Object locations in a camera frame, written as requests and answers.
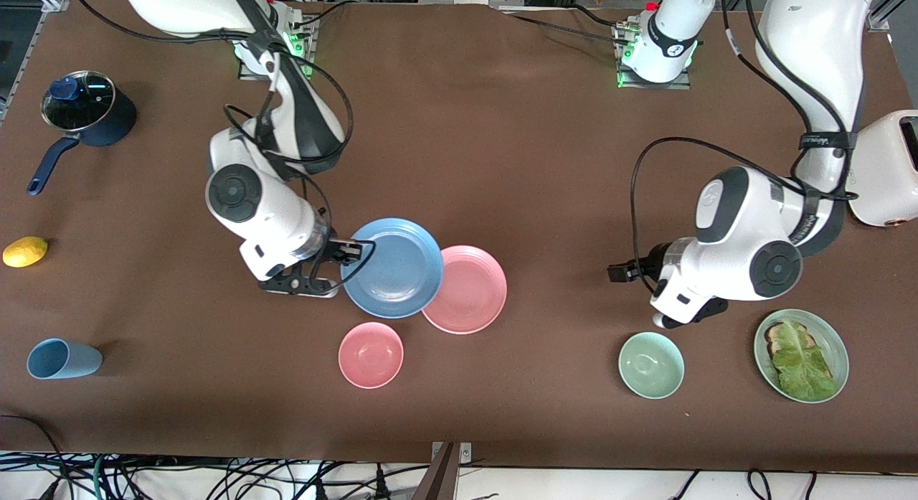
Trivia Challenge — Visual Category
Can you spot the blue plate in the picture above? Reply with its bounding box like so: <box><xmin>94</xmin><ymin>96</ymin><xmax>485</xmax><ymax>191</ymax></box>
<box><xmin>341</xmin><ymin>218</ymin><xmax>444</xmax><ymax>319</ymax></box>

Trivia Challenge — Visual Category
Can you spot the pink plate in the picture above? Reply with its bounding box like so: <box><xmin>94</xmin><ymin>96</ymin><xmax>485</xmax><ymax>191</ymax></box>
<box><xmin>422</xmin><ymin>245</ymin><xmax>508</xmax><ymax>335</ymax></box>

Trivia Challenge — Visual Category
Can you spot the green bowl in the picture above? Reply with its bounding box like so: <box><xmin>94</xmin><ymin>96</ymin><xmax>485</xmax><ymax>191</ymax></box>
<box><xmin>618</xmin><ymin>332</ymin><xmax>685</xmax><ymax>400</ymax></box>

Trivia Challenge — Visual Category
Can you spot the pink bowl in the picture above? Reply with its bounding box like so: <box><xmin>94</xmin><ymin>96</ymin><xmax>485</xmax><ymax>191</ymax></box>
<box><xmin>338</xmin><ymin>322</ymin><xmax>404</xmax><ymax>390</ymax></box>

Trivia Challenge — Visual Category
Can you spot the toasted bread slice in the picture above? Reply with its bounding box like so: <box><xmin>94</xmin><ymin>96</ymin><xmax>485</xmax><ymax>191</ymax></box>
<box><xmin>765</xmin><ymin>322</ymin><xmax>834</xmax><ymax>385</ymax></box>

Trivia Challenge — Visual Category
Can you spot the green plate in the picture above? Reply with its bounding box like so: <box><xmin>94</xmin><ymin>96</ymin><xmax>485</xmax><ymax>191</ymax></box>
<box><xmin>753</xmin><ymin>308</ymin><xmax>850</xmax><ymax>404</ymax></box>

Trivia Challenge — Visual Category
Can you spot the brown table cover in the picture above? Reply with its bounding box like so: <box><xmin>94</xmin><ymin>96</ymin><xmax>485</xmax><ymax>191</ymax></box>
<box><xmin>0</xmin><ymin>0</ymin><xmax>918</xmax><ymax>473</ymax></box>

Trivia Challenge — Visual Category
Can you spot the green lettuce leaf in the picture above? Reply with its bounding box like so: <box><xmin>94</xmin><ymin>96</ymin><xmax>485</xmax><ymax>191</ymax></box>
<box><xmin>770</xmin><ymin>321</ymin><xmax>838</xmax><ymax>402</ymax></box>

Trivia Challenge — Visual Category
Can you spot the dark blue saucepan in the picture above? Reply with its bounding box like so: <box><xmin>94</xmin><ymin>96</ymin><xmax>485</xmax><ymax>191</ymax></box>
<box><xmin>27</xmin><ymin>84</ymin><xmax>138</xmax><ymax>196</ymax></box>

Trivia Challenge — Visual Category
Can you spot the white toaster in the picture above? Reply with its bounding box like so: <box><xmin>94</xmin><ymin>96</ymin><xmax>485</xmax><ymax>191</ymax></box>
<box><xmin>848</xmin><ymin>110</ymin><xmax>918</xmax><ymax>228</ymax></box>

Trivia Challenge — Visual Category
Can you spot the blue cup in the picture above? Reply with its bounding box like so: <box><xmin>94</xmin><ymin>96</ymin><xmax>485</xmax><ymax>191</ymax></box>
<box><xmin>27</xmin><ymin>339</ymin><xmax>103</xmax><ymax>380</ymax></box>

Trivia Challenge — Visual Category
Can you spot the yellow lemon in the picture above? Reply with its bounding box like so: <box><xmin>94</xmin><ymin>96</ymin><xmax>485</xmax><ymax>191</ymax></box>
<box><xmin>2</xmin><ymin>236</ymin><xmax>49</xmax><ymax>268</ymax></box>

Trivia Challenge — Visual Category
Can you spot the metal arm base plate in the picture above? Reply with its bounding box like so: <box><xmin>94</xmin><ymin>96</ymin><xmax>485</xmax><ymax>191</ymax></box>
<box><xmin>615</xmin><ymin>23</ymin><xmax>691</xmax><ymax>90</ymax></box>
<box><xmin>238</xmin><ymin>16</ymin><xmax>314</xmax><ymax>82</ymax></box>

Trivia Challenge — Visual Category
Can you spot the small metal bracket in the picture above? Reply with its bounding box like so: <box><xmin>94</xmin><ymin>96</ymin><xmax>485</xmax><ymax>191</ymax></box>
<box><xmin>430</xmin><ymin>441</ymin><xmax>473</xmax><ymax>463</ymax></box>

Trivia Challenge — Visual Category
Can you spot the black base cable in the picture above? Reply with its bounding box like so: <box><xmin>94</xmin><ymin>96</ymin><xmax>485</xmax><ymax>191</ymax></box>
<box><xmin>298</xmin><ymin>0</ymin><xmax>361</xmax><ymax>29</ymax></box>
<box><xmin>502</xmin><ymin>4</ymin><xmax>633</xmax><ymax>43</ymax></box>

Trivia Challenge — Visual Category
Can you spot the dark camera pole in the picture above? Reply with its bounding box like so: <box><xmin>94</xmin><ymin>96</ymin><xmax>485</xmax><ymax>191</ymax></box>
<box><xmin>412</xmin><ymin>443</ymin><xmax>460</xmax><ymax>500</ymax></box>

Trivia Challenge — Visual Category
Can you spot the black floor cable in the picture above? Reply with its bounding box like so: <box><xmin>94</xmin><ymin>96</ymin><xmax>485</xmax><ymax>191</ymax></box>
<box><xmin>0</xmin><ymin>414</ymin><xmax>72</xmax><ymax>500</ymax></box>

